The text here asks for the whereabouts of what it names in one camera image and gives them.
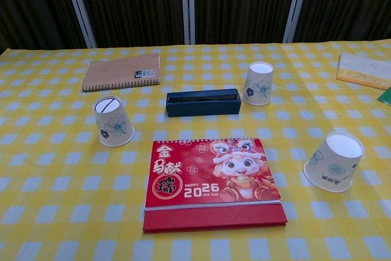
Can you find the paper cup with blue flower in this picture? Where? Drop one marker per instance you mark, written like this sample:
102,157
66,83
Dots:
258,85

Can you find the yellow checkered tablecloth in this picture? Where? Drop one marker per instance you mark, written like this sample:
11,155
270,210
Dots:
61,181

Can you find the red 2026 desk calendar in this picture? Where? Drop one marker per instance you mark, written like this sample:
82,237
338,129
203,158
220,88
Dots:
210,178

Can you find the brown spiral notebook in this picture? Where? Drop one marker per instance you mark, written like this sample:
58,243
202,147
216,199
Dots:
119,73

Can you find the dark blue long box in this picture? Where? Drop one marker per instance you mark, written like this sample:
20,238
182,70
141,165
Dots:
203,108

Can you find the paper cup with printed text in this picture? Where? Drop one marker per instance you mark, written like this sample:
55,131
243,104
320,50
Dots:
334,166

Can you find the dark ribbed partition panel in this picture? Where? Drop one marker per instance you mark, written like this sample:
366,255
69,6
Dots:
131,4
348,4
241,4
33,7

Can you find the paper cup with black line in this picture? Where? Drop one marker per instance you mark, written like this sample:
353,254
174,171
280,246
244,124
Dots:
114,123

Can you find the green square packet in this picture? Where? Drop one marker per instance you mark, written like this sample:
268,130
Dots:
385,95

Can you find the white partition post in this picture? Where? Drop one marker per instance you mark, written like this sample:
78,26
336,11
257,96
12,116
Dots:
80,7
187,4
294,7

